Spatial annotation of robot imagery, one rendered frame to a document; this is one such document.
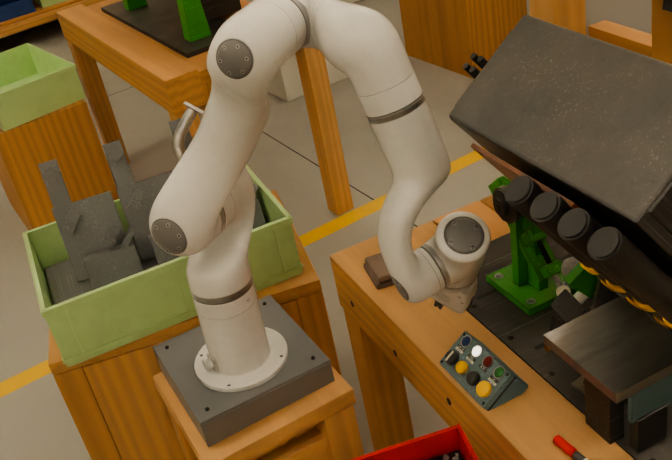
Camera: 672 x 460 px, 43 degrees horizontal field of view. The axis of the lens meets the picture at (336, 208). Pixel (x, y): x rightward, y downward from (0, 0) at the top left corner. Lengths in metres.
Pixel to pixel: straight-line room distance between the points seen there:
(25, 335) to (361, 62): 2.78
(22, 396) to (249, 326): 1.93
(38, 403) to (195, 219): 2.04
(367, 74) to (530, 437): 0.68
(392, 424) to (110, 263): 0.83
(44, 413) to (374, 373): 1.56
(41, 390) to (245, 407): 1.87
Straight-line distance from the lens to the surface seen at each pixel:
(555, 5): 2.00
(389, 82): 1.21
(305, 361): 1.71
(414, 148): 1.24
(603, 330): 1.36
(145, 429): 2.31
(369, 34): 1.20
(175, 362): 1.80
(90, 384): 2.20
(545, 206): 0.97
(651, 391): 1.43
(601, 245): 0.91
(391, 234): 1.28
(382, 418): 2.24
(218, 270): 1.57
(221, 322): 1.62
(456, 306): 1.50
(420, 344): 1.71
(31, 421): 3.34
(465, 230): 1.30
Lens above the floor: 2.00
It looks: 30 degrees down
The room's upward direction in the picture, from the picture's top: 12 degrees counter-clockwise
